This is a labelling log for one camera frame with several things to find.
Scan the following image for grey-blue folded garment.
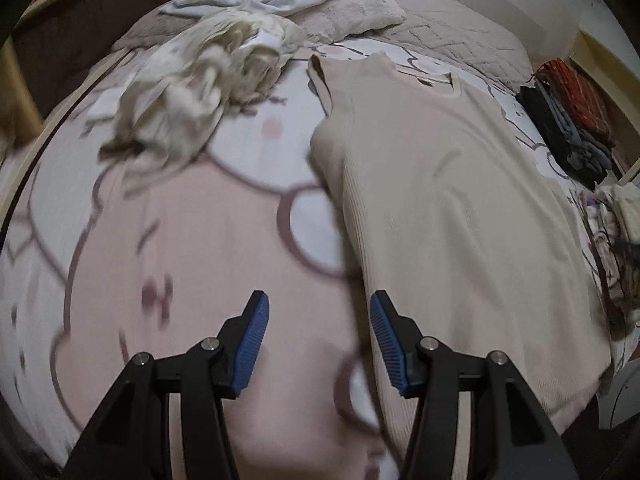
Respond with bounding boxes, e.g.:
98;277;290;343
545;95;617;187

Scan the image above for pink printed bedsheet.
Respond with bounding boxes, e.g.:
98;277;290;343
0;40;628;480

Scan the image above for black folded garment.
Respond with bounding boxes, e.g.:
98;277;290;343
515;82;583;177

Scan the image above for wooden shelf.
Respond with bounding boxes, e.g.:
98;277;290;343
565;30;640;183

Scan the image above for stack of light clothes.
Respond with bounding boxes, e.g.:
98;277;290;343
577;180;640;333

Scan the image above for stack of folded dark clothes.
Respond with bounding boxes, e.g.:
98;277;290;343
532;59;617;147

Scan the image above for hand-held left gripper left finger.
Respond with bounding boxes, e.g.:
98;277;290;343
62;290;271;480

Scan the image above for grey quilted blanket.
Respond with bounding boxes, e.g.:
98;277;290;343
345;0;533;95

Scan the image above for beige fuzzy pillow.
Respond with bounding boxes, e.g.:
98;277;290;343
287;0;407;46

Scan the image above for beige sleeveless knit top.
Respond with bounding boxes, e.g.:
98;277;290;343
306;52;613;461

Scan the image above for cream crumpled garment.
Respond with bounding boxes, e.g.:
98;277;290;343
99;12;311;196

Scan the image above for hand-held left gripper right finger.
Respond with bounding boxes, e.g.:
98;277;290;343
370;290;581;480

